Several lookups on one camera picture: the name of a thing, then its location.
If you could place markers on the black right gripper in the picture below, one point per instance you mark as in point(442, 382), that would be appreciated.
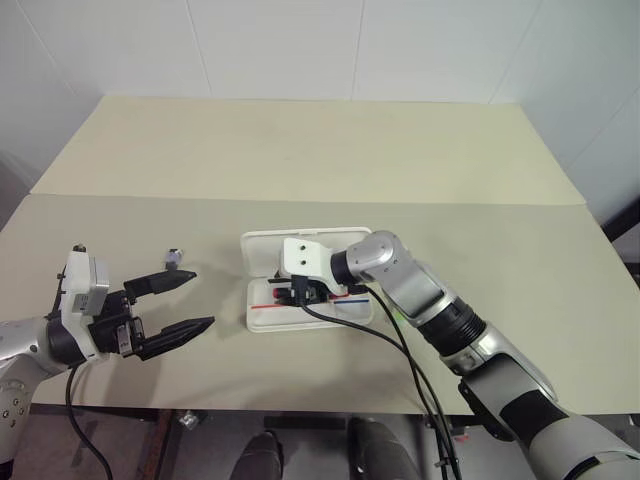
point(305, 290)

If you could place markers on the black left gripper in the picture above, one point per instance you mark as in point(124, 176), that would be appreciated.
point(112, 325)

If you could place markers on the red marker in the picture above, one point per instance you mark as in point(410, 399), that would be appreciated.
point(278, 294)

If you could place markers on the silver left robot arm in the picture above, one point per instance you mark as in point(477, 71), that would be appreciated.
point(20, 350)

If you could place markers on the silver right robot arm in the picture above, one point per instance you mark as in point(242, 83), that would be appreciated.
point(450, 310)

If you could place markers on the white plastic pencil case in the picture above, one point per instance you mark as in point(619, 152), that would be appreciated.
point(265, 250)

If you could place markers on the small black grey marker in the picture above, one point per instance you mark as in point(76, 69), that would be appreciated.
point(173, 257)

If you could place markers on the thin red blue pencil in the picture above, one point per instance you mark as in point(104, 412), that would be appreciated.
point(352, 301)

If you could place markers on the black bar under table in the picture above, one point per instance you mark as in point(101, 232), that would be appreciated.
point(305, 421)

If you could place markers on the small dark rounded shape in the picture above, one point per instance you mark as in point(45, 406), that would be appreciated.
point(262, 457)

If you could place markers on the large dark rounded shape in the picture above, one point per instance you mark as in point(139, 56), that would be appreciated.
point(380, 450)

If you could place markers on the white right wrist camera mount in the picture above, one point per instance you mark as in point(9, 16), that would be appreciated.
point(302, 260)

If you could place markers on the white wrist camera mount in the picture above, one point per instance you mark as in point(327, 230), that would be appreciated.
point(82, 285)
point(302, 260)

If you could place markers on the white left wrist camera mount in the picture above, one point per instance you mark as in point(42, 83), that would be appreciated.
point(82, 285)

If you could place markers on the metal bracket under table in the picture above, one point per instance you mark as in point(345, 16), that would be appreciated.
point(190, 419)

